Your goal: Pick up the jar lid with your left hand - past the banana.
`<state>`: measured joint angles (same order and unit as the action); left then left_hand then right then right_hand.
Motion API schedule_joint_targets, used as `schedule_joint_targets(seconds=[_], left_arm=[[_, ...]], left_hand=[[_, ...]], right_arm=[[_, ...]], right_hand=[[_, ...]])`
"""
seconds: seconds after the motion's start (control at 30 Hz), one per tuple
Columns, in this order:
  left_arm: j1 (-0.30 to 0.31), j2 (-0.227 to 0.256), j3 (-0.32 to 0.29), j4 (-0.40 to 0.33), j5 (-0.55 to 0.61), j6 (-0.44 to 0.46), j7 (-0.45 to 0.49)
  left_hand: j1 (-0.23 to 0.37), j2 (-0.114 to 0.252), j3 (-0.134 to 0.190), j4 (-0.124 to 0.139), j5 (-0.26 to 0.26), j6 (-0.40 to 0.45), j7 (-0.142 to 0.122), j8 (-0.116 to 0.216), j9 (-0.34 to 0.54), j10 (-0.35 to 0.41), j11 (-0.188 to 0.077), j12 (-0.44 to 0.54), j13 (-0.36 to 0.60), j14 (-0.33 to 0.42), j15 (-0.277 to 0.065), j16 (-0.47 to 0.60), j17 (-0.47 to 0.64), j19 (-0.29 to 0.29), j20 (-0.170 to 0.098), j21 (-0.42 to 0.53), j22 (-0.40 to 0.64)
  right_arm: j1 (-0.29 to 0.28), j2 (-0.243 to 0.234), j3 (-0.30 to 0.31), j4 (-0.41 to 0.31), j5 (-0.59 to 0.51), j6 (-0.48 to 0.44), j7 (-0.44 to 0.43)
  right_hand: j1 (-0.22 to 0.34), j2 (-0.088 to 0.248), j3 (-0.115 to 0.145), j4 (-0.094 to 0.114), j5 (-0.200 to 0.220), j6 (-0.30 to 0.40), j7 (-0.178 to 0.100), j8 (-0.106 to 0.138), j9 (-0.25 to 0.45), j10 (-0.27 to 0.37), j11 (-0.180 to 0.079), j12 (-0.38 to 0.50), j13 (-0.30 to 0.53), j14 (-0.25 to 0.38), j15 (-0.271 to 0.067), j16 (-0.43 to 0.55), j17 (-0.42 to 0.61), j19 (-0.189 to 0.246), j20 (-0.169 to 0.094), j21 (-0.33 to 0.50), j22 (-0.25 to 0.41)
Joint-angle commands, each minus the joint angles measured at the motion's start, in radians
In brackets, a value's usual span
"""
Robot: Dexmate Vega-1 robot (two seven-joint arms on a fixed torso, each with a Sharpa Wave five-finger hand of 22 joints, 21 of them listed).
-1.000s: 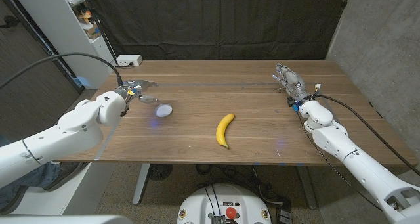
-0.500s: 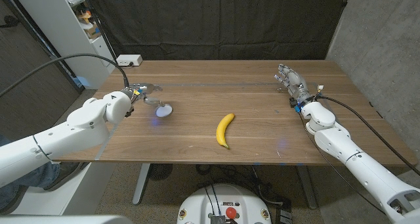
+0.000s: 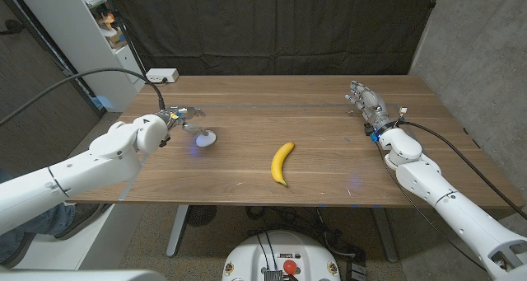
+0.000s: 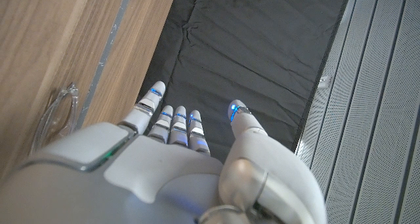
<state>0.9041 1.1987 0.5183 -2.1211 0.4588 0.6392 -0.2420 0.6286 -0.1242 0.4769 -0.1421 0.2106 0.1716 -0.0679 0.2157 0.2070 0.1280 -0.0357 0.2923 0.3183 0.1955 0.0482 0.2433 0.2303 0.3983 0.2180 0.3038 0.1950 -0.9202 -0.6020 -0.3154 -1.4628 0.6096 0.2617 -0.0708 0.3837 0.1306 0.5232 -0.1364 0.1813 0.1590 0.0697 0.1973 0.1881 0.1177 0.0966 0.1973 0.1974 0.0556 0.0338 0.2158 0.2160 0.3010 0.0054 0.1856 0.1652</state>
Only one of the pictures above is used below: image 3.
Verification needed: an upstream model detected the round black floor grille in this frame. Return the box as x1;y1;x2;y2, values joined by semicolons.
185;205;218;227

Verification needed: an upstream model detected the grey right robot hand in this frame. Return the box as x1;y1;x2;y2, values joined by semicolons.
345;80;394;136

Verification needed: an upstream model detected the yellow toy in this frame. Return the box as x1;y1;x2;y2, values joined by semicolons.
97;12;116;30

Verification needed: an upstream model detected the dark wooden door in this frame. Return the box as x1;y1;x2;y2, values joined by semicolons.
0;0;105;179

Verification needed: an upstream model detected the black door handle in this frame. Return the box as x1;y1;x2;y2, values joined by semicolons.
0;19;25;37

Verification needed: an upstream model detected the dark shoe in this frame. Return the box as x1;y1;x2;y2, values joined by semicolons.
55;202;112;240

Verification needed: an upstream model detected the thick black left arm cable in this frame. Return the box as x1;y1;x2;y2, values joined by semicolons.
0;67;166;128

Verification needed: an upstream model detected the yellow banana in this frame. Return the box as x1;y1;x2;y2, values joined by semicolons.
270;141;296;188

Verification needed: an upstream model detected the white table leg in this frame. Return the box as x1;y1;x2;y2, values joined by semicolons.
166;204;189;258
371;207;399;264

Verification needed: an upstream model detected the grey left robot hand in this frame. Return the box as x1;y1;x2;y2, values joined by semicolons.
157;105;209;138

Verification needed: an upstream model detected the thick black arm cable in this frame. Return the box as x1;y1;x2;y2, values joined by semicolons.
0;67;166;128
395;120;527;221

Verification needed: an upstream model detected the black power adapter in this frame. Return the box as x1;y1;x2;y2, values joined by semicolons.
345;250;368;281

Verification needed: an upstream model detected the black backdrop stand pole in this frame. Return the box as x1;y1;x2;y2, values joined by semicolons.
97;0;149;83

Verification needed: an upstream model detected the white shelf cabinet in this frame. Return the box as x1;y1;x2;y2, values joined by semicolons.
12;0;147;113

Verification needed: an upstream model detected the black backdrop curtain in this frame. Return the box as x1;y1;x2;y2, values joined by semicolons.
105;0;440;77

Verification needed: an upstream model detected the black floor cable bundle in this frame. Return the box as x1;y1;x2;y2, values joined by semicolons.
245;206;356;258

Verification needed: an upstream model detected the white floor platform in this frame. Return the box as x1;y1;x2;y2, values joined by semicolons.
14;202;147;272

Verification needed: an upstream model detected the cardboard box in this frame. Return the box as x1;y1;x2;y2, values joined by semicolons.
105;28;128;50

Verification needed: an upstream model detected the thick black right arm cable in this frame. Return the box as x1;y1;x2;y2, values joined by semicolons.
395;120;527;221

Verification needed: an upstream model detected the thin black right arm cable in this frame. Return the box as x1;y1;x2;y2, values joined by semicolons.
375;141;489;273

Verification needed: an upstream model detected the white jar lid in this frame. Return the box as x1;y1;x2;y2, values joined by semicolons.
194;129;218;148

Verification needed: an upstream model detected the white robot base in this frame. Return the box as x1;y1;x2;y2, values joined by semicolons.
222;230;342;281

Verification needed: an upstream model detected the white power strip box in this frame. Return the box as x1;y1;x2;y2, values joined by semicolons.
146;68;180;84

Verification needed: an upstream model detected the person leg in jeans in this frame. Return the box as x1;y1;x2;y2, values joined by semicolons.
0;202;77;264

